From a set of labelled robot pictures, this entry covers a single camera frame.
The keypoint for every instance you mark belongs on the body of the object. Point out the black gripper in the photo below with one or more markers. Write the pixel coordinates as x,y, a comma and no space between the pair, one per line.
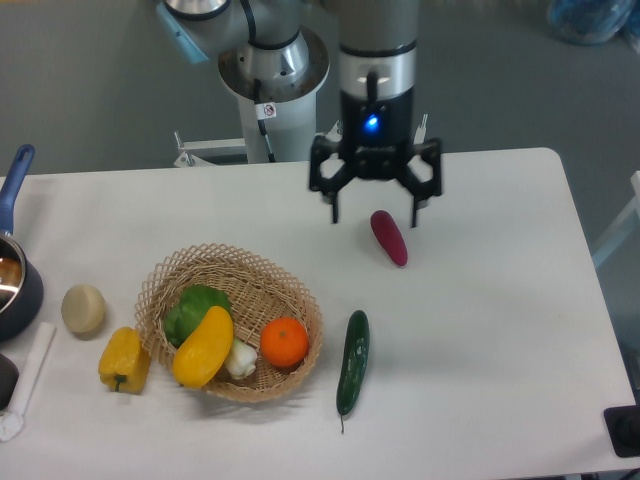
376,135

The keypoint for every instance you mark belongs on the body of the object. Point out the yellow mango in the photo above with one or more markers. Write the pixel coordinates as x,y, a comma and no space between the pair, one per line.
203,353

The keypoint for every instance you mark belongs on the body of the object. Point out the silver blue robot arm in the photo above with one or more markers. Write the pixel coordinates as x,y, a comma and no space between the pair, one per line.
207,28

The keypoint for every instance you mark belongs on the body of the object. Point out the woven wicker basket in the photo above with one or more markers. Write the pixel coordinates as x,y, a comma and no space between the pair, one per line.
259,292

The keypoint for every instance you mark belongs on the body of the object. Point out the green cucumber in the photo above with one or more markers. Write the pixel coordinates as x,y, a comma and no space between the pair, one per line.
354,364

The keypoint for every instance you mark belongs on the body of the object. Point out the orange fruit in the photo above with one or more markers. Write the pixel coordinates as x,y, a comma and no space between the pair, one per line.
284,342

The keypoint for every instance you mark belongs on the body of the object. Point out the blue plastic bag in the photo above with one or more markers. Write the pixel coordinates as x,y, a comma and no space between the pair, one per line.
588,23

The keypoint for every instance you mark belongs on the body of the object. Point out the green lettuce leaf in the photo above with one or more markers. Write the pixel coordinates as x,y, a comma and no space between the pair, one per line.
186,315

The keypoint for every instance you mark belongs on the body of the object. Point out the white bok choy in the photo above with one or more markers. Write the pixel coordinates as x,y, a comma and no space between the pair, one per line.
241,360

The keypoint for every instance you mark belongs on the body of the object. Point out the yellow bell pepper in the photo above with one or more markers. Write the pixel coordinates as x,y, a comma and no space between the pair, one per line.
124,364

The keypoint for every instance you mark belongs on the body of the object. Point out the beige round potato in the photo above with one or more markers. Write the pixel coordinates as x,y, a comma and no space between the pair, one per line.
83,308

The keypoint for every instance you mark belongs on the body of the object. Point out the black device at edge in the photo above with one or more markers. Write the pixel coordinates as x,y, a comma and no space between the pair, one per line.
622,424

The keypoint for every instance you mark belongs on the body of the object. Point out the dark blue saucepan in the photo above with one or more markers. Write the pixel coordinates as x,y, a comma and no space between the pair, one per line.
22,289

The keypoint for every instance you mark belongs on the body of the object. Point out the dark eggplant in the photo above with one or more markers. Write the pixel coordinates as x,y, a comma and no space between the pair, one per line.
9,375

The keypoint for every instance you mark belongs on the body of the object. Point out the white daikon radish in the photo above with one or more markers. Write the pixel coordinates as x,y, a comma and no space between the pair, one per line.
13,417

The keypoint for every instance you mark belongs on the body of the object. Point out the white frame at right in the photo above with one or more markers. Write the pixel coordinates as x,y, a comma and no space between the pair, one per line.
621,227

